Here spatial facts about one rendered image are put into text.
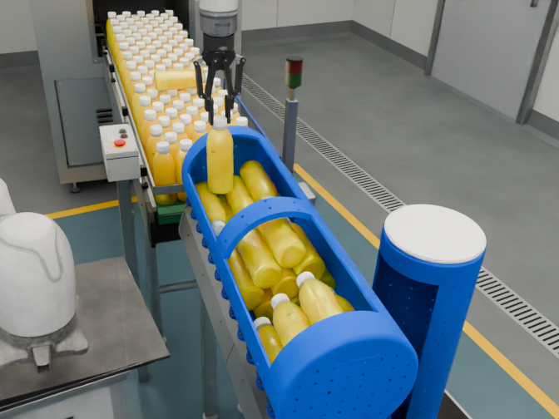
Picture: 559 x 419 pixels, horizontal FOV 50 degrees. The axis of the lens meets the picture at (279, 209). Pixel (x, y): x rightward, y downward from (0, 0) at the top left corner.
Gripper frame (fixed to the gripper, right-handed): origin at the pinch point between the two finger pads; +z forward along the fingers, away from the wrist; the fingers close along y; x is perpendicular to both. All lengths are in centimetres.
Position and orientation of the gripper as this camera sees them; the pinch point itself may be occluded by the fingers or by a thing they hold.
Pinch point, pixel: (219, 110)
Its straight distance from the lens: 158.7
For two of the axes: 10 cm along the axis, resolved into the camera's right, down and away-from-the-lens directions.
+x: -3.2, -5.3, 7.9
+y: 9.4, -1.4, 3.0
